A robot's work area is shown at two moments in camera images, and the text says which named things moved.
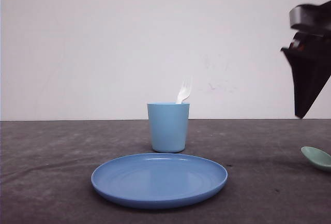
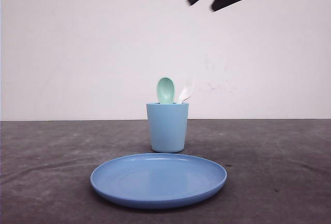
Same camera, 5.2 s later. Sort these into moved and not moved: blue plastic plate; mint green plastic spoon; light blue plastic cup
Moved: mint green plastic spoon
Not moved: light blue plastic cup; blue plastic plate
